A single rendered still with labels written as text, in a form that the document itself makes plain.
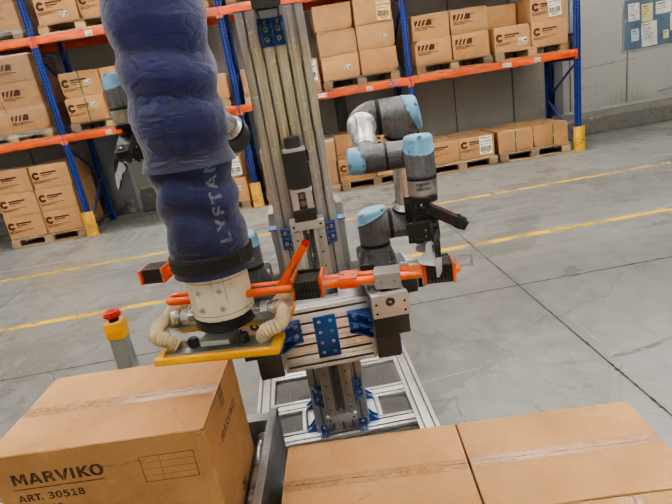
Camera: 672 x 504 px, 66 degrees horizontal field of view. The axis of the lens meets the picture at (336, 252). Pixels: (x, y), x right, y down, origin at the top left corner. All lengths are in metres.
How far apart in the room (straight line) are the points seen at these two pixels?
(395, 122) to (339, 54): 6.84
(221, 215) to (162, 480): 0.74
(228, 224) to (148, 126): 0.30
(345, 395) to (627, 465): 1.10
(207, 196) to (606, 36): 10.52
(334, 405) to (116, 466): 1.07
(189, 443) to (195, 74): 0.93
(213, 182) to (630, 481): 1.42
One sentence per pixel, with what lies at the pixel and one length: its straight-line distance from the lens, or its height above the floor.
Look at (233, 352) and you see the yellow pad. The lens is 1.40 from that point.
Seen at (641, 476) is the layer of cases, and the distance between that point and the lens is 1.85.
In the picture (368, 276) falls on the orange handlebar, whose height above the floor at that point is 1.24.
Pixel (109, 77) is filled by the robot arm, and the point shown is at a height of 1.86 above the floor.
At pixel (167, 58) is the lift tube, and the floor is 1.85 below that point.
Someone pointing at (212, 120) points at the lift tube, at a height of 1.70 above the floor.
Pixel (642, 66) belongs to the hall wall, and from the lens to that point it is 11.85.
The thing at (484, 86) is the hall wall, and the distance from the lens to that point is 10.46.
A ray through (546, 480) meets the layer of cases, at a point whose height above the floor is 0.54.
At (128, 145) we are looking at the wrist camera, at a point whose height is 1.66.
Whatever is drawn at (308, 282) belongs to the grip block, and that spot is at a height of 1.26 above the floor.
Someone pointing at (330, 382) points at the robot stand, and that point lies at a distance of 2.32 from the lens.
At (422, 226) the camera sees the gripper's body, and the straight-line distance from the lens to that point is 1.34.
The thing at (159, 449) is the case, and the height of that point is 0.90.
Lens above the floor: 1.75
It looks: 18 degrees down
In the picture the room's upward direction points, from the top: 10 degrees counter-clockwise
